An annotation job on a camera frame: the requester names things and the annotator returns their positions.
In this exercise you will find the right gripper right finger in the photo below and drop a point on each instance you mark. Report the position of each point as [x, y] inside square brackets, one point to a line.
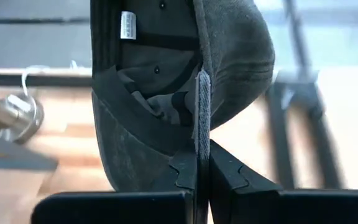
[259, 205]

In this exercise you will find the dark grey baseball cap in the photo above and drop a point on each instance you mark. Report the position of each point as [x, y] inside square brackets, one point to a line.
[241, 62]

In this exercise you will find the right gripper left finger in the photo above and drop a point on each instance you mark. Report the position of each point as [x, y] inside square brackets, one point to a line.
[120, 208]

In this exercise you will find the black metal stand frame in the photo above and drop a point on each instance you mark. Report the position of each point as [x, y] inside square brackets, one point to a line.
[303, 93]

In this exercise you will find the black table edge rail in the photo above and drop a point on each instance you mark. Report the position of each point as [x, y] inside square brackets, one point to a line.
[26, 80]

